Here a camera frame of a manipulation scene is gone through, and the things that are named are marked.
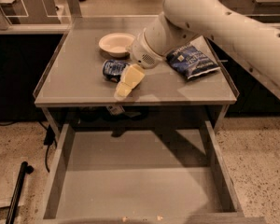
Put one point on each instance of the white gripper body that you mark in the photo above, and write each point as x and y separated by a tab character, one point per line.
142	55

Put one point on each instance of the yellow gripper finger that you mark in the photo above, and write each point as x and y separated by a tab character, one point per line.
131	76

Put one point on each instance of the blue pepsi can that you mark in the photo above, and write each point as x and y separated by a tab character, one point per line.
112	69

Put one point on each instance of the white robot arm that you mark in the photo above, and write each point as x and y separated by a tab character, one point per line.
252	44

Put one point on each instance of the open grey top drawer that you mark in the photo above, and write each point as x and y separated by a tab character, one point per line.
171	176

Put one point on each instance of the white bowl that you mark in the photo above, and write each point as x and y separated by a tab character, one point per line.
116	44

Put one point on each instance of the white label tag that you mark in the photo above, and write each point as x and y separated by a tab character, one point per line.
115	110

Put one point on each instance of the grey cabinet table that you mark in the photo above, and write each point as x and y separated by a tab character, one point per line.
74	76

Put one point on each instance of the blue chip bag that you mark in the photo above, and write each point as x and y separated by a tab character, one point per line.
190	62

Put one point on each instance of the grey background desk left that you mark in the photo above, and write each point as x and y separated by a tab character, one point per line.
27	12

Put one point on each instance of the black pole on floor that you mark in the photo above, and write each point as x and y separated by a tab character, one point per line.
25	170

